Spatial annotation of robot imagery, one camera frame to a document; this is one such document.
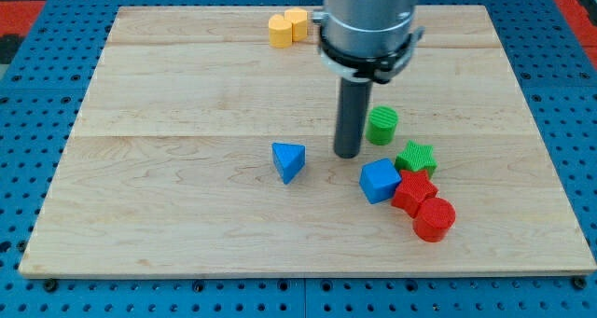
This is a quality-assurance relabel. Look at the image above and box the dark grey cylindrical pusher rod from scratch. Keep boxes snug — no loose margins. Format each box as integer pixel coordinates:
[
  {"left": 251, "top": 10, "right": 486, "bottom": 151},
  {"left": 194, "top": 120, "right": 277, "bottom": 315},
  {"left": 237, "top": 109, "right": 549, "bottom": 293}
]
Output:
[{"left": 334, "top": 78, "right": 372, "bottom": 159}]

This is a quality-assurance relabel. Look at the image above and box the green cylinder block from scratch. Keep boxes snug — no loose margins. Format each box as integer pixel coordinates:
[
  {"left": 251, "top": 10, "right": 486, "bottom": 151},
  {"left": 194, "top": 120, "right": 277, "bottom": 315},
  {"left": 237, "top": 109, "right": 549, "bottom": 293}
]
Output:
[{"left": 366, "top": 105, "right": 399, "bottom": 145}]

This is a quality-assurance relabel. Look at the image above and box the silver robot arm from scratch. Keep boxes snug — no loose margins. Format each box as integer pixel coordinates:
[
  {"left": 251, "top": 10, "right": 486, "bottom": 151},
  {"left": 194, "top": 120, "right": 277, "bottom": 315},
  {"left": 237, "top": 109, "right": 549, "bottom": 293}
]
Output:
[{"left": 312, "top": 0, "right": 424, "bottom": 159}]

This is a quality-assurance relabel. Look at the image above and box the green star block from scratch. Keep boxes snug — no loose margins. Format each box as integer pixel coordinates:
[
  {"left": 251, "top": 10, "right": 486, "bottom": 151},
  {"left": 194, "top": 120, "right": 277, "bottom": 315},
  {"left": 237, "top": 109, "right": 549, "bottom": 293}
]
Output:
[{"left": 395, "top": 140, "right": 437, "bottom": 178}]

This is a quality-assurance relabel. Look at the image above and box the red star block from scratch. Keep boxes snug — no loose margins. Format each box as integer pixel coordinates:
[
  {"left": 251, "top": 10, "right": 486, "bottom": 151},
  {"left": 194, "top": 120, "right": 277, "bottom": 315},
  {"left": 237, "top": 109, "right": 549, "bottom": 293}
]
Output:
[{"left": 391, "top": 170, "right": 438, "bottom": 218}]

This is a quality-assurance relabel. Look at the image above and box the blue cube block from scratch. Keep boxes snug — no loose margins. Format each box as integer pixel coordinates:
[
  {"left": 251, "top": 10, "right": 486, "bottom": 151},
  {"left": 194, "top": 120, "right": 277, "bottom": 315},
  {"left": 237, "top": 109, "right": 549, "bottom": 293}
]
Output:
[{"left": 359, "top": 159, "right": 402, "bottom": 204}]

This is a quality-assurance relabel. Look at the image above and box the blue triangle block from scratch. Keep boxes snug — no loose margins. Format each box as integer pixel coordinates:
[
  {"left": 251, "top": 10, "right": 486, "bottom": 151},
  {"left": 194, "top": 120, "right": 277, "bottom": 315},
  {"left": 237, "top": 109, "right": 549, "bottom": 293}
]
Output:
[{"left": 271, "top": 143, "right": 306, "bottom": 185}]

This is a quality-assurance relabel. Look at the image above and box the yellow hexagon block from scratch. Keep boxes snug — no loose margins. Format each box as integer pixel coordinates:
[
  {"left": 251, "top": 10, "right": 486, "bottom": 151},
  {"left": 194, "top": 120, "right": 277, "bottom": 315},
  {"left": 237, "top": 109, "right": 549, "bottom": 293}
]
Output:
[{"left": 284, "top": 7, "right": 309, "bottom": 42}]

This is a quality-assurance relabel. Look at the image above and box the red cylinder block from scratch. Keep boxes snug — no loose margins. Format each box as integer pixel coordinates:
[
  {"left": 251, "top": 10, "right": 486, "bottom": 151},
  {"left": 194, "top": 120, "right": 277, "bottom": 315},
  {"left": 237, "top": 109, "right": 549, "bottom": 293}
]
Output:
[{"left": 412, "top": 197, "right": 456, "bottom": 242}]

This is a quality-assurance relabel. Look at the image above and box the light wooden board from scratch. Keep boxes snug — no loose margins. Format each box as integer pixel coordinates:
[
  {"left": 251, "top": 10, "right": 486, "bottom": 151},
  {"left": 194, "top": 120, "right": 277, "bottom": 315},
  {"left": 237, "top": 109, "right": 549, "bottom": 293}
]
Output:
[{"left": 19, "top": 6, "right": 596, "bottom": 279}]

